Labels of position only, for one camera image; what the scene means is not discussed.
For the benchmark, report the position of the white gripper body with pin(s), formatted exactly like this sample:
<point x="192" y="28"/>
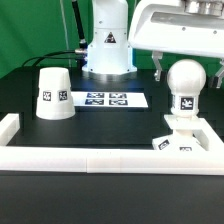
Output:
<point x="191" y="27"/>

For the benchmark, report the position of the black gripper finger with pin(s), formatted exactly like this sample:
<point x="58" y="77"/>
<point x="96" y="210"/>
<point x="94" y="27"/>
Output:
<point x="157" y="57"/>
<point x="216" y="80"/>

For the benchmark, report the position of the white lamp bulb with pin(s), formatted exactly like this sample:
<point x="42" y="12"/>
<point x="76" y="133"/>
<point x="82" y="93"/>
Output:
<point x="186" y="78"/>

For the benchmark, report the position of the white lamp base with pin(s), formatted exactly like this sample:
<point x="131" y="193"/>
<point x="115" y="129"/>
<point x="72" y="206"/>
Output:
<point x="181" y="139"/>

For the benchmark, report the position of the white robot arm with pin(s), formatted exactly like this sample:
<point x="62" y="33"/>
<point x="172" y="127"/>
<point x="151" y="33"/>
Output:
<point x="110" y="51"/>

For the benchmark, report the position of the white lamp shade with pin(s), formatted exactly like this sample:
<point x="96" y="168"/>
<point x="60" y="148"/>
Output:
<point x="54" y="101"/>

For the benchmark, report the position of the white fiducial marker sheet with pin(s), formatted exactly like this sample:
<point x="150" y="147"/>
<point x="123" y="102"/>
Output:
<point x="109" y="99"/>

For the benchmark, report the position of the white U-shaped border frame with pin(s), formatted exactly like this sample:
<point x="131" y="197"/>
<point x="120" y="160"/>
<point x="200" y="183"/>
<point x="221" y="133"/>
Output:
<point x="209" y="162"/>

